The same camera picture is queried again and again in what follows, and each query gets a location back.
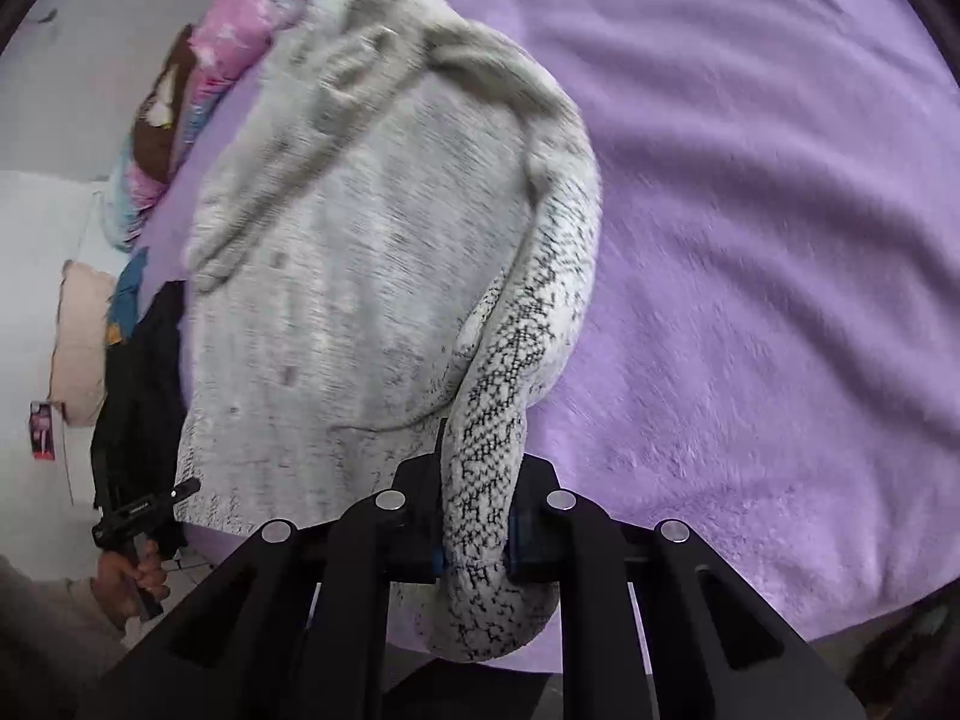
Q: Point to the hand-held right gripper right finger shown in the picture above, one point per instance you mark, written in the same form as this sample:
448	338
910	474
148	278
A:
534	532

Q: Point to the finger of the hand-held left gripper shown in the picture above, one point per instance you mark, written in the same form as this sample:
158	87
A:
186	487

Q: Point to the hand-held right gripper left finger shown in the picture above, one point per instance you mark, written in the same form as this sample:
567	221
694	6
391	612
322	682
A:
416	525

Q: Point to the grey white fleece jacket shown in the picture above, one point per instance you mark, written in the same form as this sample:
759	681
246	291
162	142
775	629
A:
360	300

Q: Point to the person's left forearm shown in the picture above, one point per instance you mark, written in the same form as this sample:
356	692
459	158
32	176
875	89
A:
45	637

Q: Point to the person's left hand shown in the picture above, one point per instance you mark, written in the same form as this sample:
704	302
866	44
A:
124	581

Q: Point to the black garment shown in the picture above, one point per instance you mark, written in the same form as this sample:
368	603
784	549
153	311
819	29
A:
142	397

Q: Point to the pale pink pillow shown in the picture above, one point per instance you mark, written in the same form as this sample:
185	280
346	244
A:
82	345

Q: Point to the blue pillow with orange print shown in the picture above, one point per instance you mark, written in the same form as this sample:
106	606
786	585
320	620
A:
124	300

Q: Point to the bed with purple sheet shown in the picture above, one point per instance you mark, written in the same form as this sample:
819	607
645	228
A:
750	277

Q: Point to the brown duck print pillow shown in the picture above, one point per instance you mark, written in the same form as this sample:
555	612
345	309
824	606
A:
161	127

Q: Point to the rolled pink floral quilt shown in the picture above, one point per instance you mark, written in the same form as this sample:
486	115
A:
217	67

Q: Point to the red wall sticker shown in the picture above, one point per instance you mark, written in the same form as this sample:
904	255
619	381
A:
43	429

